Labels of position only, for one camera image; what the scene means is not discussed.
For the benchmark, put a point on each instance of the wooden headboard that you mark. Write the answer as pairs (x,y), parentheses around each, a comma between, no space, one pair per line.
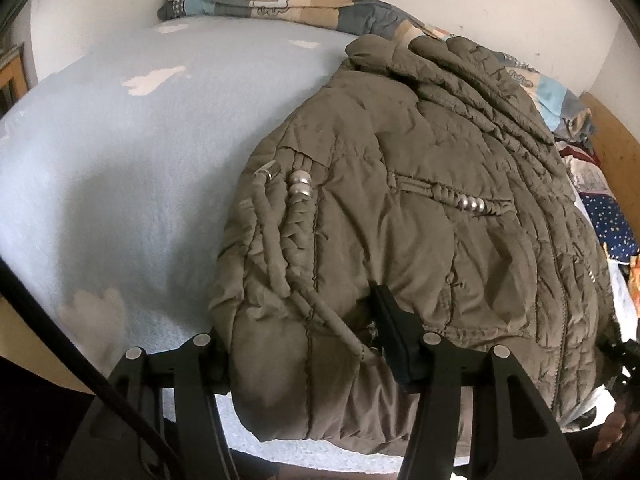
(617,130)

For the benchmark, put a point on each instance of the star print pillow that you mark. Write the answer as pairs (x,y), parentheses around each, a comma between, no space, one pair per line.
(610,220)

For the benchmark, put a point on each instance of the orange cloth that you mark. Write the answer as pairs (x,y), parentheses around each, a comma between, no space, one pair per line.
(635,280)

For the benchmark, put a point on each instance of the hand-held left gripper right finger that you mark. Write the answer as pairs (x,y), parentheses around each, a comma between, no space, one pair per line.
(395,340)

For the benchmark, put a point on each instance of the olive puffer jacket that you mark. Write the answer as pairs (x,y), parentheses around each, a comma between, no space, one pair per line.
(425,240)

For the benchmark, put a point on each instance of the patchwork patterned quilt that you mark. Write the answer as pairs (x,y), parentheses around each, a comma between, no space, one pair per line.
(300,2)

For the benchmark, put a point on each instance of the person's right hand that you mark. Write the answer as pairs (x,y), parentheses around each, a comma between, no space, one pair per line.
(612,430)

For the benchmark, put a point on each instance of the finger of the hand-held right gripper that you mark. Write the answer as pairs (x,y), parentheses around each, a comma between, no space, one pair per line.
(622,350)

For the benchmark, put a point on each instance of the person's dark trouser leg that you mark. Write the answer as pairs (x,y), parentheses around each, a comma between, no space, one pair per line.
(265,467)

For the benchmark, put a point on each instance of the bed with light blue sheet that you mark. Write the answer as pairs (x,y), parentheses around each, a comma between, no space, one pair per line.
(125,160)

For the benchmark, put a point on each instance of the wooden shelf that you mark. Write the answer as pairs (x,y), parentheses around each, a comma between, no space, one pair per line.
(12,80)

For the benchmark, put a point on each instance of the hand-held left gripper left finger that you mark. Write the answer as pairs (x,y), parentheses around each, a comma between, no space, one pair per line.
(207,357)

